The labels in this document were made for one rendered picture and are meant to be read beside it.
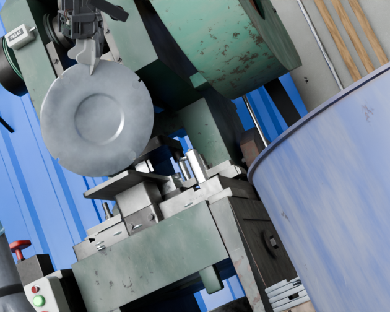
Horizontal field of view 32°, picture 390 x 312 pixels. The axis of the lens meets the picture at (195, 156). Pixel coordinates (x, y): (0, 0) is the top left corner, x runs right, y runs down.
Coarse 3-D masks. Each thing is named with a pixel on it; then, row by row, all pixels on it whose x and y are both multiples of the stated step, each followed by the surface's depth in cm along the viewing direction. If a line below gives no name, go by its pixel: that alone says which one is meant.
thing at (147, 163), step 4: (144, 160) 191; (148, 160) 191; (152, 160) 193; (140, 164) 191; (144, 164) 191; (148, 164) 191; (152, 164) 192; (136, 168) 192; (140, 168) 191; (144, 168) 191; (148, 168) 190; (152, 168) 191; (148, 172) 190; (152, 172) 192
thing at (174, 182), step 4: (168, 176) 185; (172, 176) 186; (172, 180) 185; (176, 180) 188; (180, 180) 191; (164, 184) 185; (168, 184) 185; (172, 184) 185; (176, 184) 186; (180, 184) 189; (160, 188) 186; (164, 188) 185; (168, 188) 185; (172, 188) 185; (176, 188) 185; (160, 192) 186; (164, 192) 185; (168, 192) 185
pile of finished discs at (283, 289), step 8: (296, 280) 108; (272, 288) 110; (280, 288) 108; (288, 288) 106; (296, 288) 105; (304, 288) 104; (272, 296) 111; (280, 296) 108; (288, 296) 107; (304, 296) 126; (272, 304) 112; (280, 304) 109; (288, 304) 107; (296, 304) 105
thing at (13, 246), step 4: (16, 240) 176; (20, 240) 176; (24, 240) 178; (28, 240) 179; (12, 244) 175; (16, 244) 175; (20, 244) 175; (24, 244) 177; (28, 244) 179; (12, 248) 175; (16, 248) 177; (20, 248) 179; (24, 248) 181; (12, 252) 179; (16, 252) 177; (20, 252) 178; (20, 256) 177
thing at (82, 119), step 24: (72, 72) 162; (96, 72) 164; (120, 72) 167; (48, 96) 160; (72, 96) 163; (96, 96) 166; (120, 96) 168; (144, 96) 171; (48, 120) 161; (72, 120) 164; (96, 120) 167; (120, 120) 170; (144, 120) 172; (48, 144) 162; (72, 144) 165; (96, 144) 168; (120, 144) 171; (144, 144) 174; (72, 168) 166; (96, 168) 169; (120, 168) 172
